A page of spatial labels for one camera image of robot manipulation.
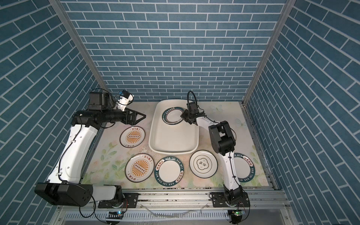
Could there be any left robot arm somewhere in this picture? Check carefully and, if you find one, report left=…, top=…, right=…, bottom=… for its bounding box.
left=34, top=88, right=146, bottom=208

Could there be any orange sunburst plate rear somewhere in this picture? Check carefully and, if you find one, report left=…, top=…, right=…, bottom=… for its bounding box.
left=120, top=126, right=145, bottom=148

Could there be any white ribbed cable duct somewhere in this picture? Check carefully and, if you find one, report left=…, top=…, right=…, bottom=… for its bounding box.
left=64, top=210, right=230, bottom=221

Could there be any green rimmed plate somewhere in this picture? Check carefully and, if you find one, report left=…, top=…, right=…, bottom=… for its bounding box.
left=154, top=156, right=184, bottom=187
left=162, top=109, right=170, bottom=124
left=234, top=153, right=256, bottom=183
left=167, top=107, right=184, bottom=125

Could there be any white plastic bin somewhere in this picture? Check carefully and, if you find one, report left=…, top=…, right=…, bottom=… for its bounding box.
left=149, top=99, right=199, bottom=155

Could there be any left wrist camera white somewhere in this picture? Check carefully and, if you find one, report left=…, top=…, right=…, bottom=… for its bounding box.
left=117, top=90, right=134, bottom=112

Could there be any white plate clover motif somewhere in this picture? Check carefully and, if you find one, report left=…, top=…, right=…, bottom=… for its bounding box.
left=189, top=150, right=218, bottom=179

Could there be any orange sunburst plate front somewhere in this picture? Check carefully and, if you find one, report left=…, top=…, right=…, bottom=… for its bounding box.
left=125, top=153, right=155, bottom=183

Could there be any orange sunburst plate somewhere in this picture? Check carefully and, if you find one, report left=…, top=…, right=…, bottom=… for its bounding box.
left=120, top=126, right=145, bottom=148
left=125, top=153, right=155, bottom=183

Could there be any aluminium mounting rail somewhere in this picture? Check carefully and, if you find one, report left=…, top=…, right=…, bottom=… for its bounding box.
left=56, top=189, right=292, bottom=212

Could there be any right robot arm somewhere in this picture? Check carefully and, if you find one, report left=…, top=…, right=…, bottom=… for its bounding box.
left=181, top=101, right=246, bottom=205

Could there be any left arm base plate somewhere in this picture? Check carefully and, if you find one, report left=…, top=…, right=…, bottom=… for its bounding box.
left=98, top=193, right=139, bottom=209

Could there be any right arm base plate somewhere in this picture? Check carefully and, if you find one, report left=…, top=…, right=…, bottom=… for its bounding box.
left=209, top=191, right=251, bottom=208

